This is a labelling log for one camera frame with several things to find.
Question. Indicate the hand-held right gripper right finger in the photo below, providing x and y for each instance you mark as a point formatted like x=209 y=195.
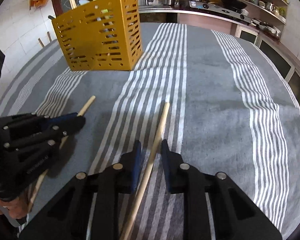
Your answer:
x=166 y=172

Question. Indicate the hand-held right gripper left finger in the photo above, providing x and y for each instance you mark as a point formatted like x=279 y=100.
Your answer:
x=136 y=170

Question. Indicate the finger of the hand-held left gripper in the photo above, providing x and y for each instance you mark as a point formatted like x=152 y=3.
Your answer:
x=70 y=126
x=62 y=118

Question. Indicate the yellow perforated utensil holder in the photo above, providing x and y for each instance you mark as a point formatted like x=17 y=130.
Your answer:
x=100 y=42

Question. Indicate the person's left hand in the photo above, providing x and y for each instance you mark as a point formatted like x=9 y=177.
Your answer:
x=20 y=207

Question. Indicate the grey striped tablecloth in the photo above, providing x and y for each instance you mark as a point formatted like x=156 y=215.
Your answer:
x=202 y=92

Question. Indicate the dark brown framed door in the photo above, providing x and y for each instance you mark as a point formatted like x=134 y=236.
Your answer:
x=60 y=0

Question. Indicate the kitchen counter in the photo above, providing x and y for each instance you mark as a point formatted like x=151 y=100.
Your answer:
x=205 y=22

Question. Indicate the small steel pot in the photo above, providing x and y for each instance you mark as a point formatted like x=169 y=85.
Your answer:
x=169 y=1

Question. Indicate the gas stove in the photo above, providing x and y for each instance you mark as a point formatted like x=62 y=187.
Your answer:
x=220 y=11

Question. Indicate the stack of steel bowls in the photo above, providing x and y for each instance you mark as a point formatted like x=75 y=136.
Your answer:
x=267 y=28

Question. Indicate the black wok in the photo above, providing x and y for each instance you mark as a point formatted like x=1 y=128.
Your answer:
x=232 y=3

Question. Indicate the brown wooden post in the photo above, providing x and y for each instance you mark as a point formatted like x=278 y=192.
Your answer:
x=49 y=36
x=41 y=42

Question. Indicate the wall shelf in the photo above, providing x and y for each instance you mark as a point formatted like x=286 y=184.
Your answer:
x=270 y=10

